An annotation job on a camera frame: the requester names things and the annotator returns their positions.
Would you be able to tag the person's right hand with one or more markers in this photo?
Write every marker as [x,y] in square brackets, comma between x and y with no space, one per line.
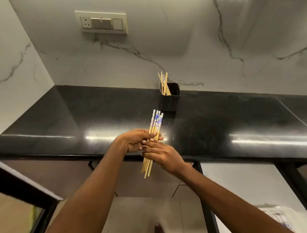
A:
[168,157]

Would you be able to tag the person's left hand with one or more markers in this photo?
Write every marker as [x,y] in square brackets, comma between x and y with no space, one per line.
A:
[130,141]

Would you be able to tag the person's right middle finger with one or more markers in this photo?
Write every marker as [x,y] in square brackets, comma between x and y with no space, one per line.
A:
[148,148]

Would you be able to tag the person's right little finger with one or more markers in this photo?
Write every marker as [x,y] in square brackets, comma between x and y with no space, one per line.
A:
[150,158]

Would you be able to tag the person's left thumb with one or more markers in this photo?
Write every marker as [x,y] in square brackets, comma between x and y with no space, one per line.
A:
[148,135]

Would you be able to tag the person's left forearm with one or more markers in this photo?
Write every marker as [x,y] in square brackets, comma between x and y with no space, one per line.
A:
[93,192]

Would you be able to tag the person's right forearm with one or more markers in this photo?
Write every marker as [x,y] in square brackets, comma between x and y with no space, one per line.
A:
[227,204]

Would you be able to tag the black plastic utensil holder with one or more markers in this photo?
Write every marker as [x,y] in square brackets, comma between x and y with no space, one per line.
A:
[170,100]

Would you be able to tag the black framed furniture edge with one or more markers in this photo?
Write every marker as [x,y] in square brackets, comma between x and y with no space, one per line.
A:
[26,187]

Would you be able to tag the white plastic bag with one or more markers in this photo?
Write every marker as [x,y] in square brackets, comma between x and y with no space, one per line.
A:
[283,216]

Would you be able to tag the white wall switch panel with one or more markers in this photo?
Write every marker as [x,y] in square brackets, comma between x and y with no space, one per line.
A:
[103,22]

